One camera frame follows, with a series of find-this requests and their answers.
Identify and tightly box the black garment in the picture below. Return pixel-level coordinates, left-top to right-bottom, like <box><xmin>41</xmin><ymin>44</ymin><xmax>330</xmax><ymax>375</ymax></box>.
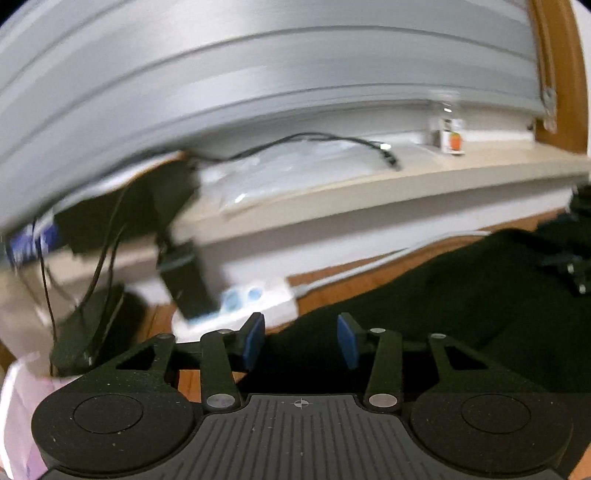
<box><xmin>238</xmin><ymin>214</ymin><xmax>590</xmax><ymax>396</ymax></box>

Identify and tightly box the white power strip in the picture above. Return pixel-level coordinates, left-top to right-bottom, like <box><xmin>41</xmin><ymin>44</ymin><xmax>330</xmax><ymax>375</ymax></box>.
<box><xmin>171</xmin><ymin>278</ymin><xmax>298</xmax><ymax>343</ymax></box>

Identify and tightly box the black power adapter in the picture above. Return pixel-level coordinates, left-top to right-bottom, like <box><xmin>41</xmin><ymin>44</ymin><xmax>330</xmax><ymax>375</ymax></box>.
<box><xmin>50</xmin><ymin>161</ymin><xmax>218</xmax><ymax>377</ymax></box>

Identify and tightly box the white window sill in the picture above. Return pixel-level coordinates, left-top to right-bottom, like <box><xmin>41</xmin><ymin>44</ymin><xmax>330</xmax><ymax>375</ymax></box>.
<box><xmin>8</xmin><ymin>138</ymin><xmax>591</xmax><ymax>287</ymax></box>

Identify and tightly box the clear plastic bag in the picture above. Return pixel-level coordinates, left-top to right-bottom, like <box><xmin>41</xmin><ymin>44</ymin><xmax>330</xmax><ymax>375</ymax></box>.
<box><xmin>198</xmin><ymin>139</ymin><xmax>400</xmax><ymax>214</ymax></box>

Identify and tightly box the clear jar with orange label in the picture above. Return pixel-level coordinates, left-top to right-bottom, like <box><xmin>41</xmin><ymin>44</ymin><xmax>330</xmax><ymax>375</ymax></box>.
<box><xmin>429</xmin><ymin>91</ymin><xmax>465</xmax><ymax>156</ymax></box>

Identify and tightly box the grey window blind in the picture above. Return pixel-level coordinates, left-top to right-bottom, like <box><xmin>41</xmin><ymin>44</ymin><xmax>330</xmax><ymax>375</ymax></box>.
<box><xmin>1</xmin><ymin>1</ymin><xmax>544</xmax><ymax>230</ymax></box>

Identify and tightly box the grey cable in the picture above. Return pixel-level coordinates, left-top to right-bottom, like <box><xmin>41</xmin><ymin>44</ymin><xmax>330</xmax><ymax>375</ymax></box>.
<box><xmin>290</xmin><ymin>228</ymin><xmax>491</xmax><ymax>296</ymax></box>

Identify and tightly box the black USB cable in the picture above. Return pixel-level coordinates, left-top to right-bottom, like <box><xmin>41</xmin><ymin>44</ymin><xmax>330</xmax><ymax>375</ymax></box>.
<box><xmin>186</xmin><ymin>132</ymin><xmax>403</xmax><ymax>172</ymax></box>

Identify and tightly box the brown wooden window frame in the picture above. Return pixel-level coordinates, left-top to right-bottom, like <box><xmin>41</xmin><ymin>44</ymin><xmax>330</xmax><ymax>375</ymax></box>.
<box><xmin>529</xmin><ymin>1</ymin><xmax>589</xmax><ymax>154</ymax></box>

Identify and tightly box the clear blind cord pull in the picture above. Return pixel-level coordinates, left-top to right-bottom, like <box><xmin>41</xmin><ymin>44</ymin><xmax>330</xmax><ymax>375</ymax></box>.
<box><xmin>539</xmin><ymin>24</ymin><xmax>558</xmax><ymax>134</ymax></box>

